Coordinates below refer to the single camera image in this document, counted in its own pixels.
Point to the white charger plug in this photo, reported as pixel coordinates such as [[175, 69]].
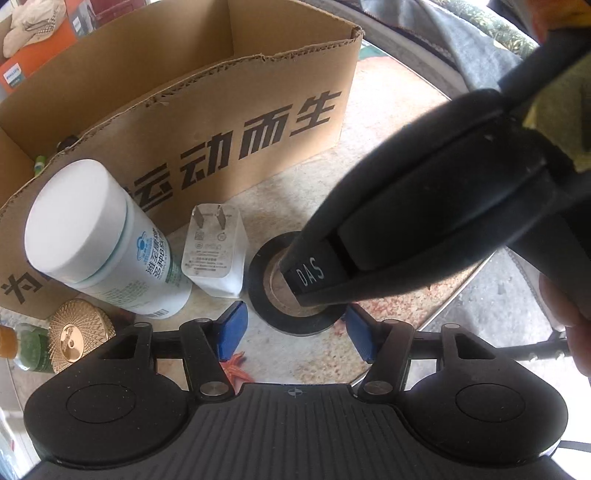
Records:
[[212, 254]]

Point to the black tape roll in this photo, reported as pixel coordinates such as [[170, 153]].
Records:
[[263, 300]]

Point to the orange appliance box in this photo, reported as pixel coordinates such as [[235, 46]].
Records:
[[69, 23]]

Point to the green patterned quilt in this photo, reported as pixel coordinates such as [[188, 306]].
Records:
[[498, 27]]

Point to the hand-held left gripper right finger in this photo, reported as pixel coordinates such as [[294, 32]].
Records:
[[360, 334]]

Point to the grey blanket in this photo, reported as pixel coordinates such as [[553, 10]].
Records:
[[461, 37]]

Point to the green lip balm tube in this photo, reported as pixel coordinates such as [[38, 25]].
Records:
[[40, 162]]

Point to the white pill bottle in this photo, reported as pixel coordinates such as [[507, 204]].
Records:
[[74, 221]]

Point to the green dropper bottle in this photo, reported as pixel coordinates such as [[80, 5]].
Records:
[[32, 346]]

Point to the gold-capped dark bottle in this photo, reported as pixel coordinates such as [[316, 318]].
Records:
[[78, 332]]

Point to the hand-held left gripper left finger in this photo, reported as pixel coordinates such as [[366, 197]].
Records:
[[231, 332]]

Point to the brown cardboard box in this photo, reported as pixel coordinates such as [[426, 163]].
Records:
[[277, 92]]

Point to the black key fob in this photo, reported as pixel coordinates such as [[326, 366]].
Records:
[[69, 143]]

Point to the person's right hand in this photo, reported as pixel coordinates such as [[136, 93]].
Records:
[[575, 327]]

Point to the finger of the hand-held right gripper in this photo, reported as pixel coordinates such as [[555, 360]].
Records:
[[415, 184]]

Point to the beige cloth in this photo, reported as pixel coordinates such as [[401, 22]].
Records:
[[32, 32]]

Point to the beach print table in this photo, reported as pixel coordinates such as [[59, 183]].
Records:
[[392, 115]]

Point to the dark bed frame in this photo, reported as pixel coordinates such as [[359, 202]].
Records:
[[415, 41]]

